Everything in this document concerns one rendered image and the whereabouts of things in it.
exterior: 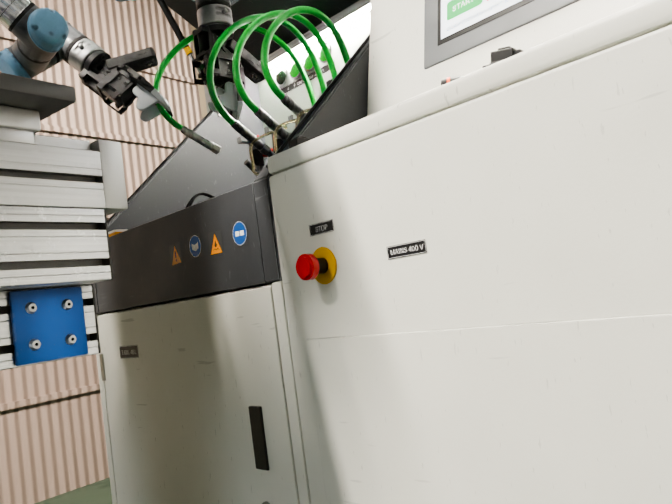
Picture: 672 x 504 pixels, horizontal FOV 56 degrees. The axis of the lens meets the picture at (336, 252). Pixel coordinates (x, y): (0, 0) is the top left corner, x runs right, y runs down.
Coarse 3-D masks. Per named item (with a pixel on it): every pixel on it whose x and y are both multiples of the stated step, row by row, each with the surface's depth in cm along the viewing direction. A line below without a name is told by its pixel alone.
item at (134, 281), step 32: (160, 224) 120; (192, 224) 112; (224, 224) 105; (256, 224) 99; (128, 256) 131; (160, 256) 121; (224, 256) 106; (256, 256) 99; (128, 288) 131; (160, 288) 122; (192, 288) 113; (224, 288) 106
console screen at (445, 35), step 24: (432, 0) 106; (456, 0) 102; (480, 0) 98; (504, 0) 95; (528, 0) 92; (552, 0) 89; (576, 0) 86; (432, 24) 105; (456, 24) 101; (480, 24) 98; (504, 24) 94; (432, 48) 104; (456, 48) 100
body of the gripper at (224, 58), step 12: (216, 24) 134; (204, 36) 135; (216, 36) 136; (204, 48) 135; (192, 60) 136; (204, 60) 133; (216, 60) 133; (228, 60) 135; (240, 60) 136; (204, 72) 135; (216, 72) 132; (228, 72) 135; (216, 84) 138
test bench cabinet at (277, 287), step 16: (272, 288) 97; (160, 304) 126; (288, 336) 95; (288, 352) 95; (288, 368) 95; (288, 384) 95; (288, 400) 95; (112, 464) 141; (304, 464) 93; (112, 480) 142; (304, 480) 93; (112, 496) 142; (304, 496) 94
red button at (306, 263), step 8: (320, 248) 88; (304, 256) 86; (312, 256) 85; (320, 256) 88; (328, 256) 87; (296, 264) 86; (304, 264) 85; (312, 264) 84; (320, 264) 86; (328, 264) 87; (336, 264) 86; (304, 272) 85; (312, 272) 84; (320, 272) 87; (328, 272) 87; (320, 280) 88; (328, 280) 87
